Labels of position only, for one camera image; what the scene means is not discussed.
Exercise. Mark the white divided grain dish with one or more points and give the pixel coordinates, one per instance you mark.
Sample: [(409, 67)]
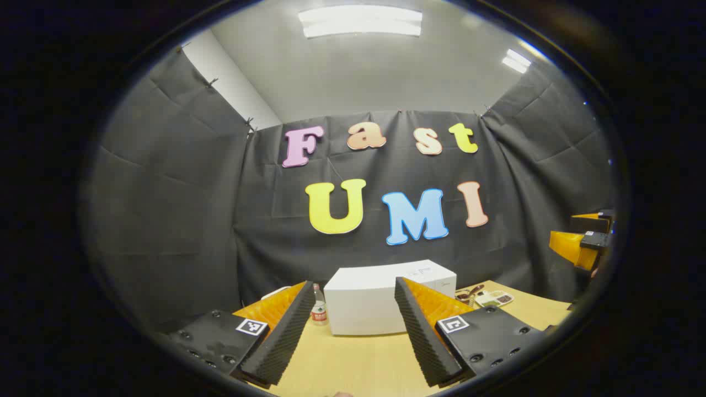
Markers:
[(496, 299)]

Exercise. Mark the white toaster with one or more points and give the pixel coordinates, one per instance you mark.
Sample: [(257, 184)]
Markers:
[(276, 291)]

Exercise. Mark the white microwave oven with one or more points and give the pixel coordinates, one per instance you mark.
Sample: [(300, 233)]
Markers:
[(358, 300)]

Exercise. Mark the clear plastic water bottle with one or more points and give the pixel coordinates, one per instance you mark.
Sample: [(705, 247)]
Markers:
[(319, 311)]

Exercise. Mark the small ceiling light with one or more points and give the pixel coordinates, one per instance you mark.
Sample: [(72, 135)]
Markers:
[(516, 60)]

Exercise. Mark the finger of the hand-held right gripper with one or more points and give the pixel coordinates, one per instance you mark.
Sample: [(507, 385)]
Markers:
[(568, 245), (590, 222)]

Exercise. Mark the black backdrop cloth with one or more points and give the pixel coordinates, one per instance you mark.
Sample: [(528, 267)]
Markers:
[(193, 220)]

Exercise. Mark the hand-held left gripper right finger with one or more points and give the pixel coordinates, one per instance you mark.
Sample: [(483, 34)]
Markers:
[(422, 336)]

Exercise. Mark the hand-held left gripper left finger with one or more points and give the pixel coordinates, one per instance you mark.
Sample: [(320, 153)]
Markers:
[(281, 342)]

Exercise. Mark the brown wooden spoon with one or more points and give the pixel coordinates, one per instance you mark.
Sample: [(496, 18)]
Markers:
[(473, 290)]

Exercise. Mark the long ceiling light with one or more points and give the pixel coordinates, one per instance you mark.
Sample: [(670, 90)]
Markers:
[(361, 21)]

